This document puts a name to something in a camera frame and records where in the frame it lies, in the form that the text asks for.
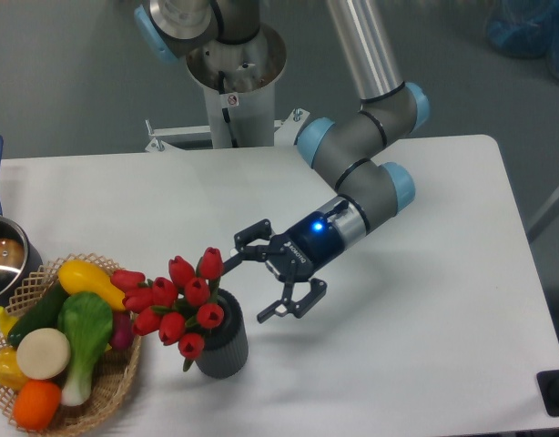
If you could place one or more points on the blue handled saucepan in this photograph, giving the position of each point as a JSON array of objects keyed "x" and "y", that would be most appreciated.
[{"x": 18, "y": 256}]

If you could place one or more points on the woven wicker basket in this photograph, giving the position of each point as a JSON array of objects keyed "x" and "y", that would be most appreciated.
[{"x": 112, "y": 377}]

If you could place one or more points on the red radish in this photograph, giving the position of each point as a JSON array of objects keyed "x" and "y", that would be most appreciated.
[{"x": 122, "y": 334}]

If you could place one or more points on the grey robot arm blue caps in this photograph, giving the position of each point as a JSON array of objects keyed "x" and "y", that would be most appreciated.
[{"x": 366, "y": 194}]

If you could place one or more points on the green bok choy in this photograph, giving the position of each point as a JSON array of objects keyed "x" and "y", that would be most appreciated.
[{"x": 87, "y": 322}]

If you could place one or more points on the blue plastic bag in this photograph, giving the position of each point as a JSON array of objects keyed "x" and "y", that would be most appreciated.
[{"x": 525, "y": 29}]

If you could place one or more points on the yellow squash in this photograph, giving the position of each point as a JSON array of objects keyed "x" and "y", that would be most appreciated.
[{"x": 77, "y": 275}]

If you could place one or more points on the orange fruit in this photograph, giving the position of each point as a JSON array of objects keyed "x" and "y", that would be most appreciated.
[{"x": 36, "y": 404}]

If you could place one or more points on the white furniture leg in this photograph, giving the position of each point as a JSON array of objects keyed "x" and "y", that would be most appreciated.
[{"x": 544, "y": 217}]

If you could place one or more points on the dark grey ribbed vase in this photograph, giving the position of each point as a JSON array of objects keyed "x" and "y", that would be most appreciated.
[{"x": 226, "y": 348}]

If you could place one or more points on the yellow banana tip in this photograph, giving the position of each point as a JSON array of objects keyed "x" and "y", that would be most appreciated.
[{"x": 7, "y": 321}]

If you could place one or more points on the black device at table edge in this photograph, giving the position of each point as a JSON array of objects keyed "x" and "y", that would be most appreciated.
[{"x": 548, "y": 382}]

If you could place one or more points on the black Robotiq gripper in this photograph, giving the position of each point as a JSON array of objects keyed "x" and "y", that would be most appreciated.
[{"x": 308, "y": 246}]

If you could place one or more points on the dark green cucumber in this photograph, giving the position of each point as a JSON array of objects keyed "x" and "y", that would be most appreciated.
[{"x": 42, "y": 315}]

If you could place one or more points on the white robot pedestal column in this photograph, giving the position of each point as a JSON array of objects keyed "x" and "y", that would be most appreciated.
[{"x": 238, "y": 84}]

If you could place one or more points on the red tulip bouquet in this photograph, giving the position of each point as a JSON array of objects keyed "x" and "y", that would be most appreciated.
[{"x": 183, "y": 308}]

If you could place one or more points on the small yellow pumpkin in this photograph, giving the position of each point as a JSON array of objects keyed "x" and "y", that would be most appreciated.
[{"x": 10, "y": 374}]

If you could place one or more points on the cream round disc vegetable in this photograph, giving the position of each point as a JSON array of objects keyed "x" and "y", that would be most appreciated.
[{"x": 43, "y": 354}]

